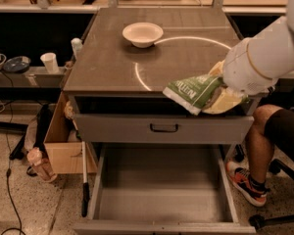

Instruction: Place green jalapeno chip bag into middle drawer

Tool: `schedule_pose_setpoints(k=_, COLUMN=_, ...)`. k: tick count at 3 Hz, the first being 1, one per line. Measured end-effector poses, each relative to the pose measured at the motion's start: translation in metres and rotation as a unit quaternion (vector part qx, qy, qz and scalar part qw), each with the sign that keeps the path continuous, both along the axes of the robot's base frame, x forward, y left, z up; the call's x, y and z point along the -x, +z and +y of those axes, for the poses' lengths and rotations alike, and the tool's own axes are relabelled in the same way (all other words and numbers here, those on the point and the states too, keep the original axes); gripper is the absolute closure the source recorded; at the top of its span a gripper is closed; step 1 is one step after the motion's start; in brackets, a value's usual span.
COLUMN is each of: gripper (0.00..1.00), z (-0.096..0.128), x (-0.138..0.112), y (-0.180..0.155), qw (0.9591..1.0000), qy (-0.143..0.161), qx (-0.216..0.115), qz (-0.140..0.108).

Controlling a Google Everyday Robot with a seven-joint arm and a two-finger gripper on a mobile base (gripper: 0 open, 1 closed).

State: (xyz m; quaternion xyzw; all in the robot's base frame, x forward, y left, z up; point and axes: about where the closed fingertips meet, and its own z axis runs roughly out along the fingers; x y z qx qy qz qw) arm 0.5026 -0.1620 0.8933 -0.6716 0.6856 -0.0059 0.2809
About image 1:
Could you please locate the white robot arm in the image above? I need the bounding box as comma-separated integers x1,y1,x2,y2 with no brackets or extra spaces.
203,0,294,115

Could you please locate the white paper cup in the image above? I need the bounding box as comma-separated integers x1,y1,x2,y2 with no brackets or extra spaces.
40,53,59,73

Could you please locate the green jalapeno chip bag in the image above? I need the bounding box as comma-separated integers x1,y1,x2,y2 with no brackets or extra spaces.
163,74,228,116

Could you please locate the person's bare leg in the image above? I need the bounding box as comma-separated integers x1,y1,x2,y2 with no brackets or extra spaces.
246,105,294,183

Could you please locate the black floor cable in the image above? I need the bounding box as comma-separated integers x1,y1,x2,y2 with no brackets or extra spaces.
0,62,27,235

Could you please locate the wooden box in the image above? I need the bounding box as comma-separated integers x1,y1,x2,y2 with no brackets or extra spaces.
43,91,98,174

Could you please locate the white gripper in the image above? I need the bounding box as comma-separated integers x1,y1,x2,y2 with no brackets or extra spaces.
202,38,275,115

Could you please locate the pink water bottle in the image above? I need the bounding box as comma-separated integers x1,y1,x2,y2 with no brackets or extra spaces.
26,147,57,182

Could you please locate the open grey bottom drawer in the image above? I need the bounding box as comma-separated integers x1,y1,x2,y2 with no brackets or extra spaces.
73,144,256,235

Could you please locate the white stick with black grip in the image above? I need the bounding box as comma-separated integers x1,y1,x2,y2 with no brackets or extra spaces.
81,141,90,217

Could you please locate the grey drawer cabinet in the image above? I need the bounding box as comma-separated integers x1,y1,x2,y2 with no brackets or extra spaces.
62,6,269,145

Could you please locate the grey drawer with black handle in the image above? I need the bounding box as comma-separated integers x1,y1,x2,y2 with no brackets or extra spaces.
75,114,254,144

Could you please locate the dark blue plate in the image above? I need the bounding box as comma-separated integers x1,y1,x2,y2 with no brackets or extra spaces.
3,56,31,73

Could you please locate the white plastic bottle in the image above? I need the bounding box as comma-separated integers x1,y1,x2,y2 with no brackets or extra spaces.
71,38,83,59

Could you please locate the white paper bowl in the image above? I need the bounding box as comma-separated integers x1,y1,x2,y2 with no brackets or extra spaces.
122,23,164,48

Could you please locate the black office chair base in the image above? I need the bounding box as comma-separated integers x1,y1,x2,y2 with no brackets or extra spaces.
234,144,294,231

